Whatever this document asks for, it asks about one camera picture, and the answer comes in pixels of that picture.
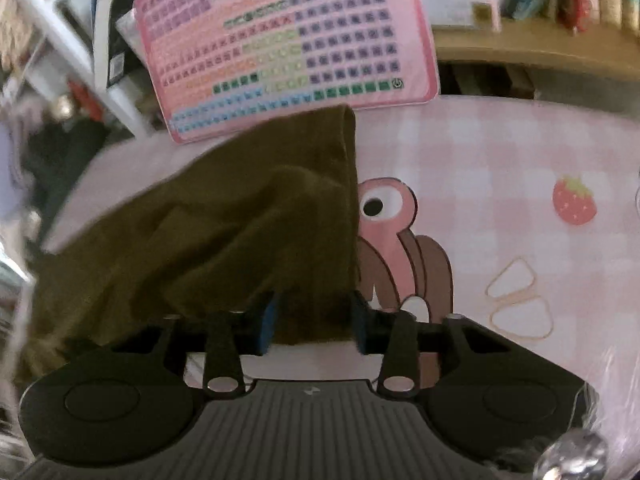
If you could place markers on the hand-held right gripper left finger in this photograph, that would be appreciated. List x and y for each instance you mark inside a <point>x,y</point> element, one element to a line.
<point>267,327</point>

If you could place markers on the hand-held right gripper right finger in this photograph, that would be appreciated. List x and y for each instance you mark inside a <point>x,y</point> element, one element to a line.
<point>358,327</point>

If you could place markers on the olive green garment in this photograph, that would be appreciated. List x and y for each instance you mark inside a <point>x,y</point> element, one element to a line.
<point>225,220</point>

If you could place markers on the pink checked printed blanket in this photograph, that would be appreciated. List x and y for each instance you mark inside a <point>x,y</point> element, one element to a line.
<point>500,160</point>

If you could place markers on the grey fluffy sleeve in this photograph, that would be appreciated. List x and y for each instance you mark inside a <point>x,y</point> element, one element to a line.
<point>565,452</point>

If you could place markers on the pink toy learning tablet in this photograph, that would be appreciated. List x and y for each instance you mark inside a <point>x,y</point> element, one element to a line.
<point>280,40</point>

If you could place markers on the wooden bookshelf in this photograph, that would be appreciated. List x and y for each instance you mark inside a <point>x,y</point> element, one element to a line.
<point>525,45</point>

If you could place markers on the black and white box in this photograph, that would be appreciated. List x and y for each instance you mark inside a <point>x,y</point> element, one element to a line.
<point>112,35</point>

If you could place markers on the white metal rack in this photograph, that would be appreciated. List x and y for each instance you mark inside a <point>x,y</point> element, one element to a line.
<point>60,40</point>

